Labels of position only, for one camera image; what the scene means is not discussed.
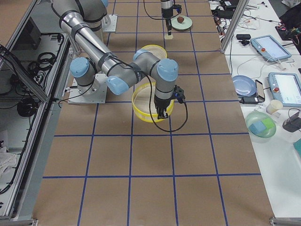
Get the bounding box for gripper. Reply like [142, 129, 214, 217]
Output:
[165, 18, 172, 36]
[154, 98, 171, 119]

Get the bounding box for brown bun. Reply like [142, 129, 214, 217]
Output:
[177, 16, 184, 24]

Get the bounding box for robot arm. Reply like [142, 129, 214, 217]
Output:
[52, 0, 178, 119]
[160, 0, 173, 36]

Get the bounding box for pale green plate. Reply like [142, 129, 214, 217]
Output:
[171, 16, 192, 31]

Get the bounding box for black webcam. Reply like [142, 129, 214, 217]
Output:
[236, 34, 251, 46]

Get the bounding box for blue plate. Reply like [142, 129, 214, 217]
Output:
[232, 75, 256, 96]

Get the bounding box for blue foam cube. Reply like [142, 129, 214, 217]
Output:
[248, 121, 266, 135]

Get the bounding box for clear green bowl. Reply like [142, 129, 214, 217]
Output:
[245, 111, 277, 143]

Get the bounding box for upper teach pendant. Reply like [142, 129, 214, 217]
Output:
[250, 35, 292, 62]

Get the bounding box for teach pendant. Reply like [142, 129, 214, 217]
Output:
[268, 72, 301, 107]
[250, 35, 292, 62]

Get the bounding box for green foam cube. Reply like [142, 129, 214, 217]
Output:
[262, 118, 275, 129]

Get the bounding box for paper cup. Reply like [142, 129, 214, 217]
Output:
[266, 99, 283, 114]

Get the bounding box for lower teach pendant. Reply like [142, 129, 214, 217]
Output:
[268, 72, 301, 107]

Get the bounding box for black camera cable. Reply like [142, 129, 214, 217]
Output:
[148, 73, 188, 133]

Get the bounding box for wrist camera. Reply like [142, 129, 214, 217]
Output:
[173, 85, 186, 104]
[173, 4, 182, 14]

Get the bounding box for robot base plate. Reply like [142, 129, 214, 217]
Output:
[67, 73, 107, 104]

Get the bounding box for aluminium frame post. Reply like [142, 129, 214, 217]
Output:
[220, 0, 249, 54]

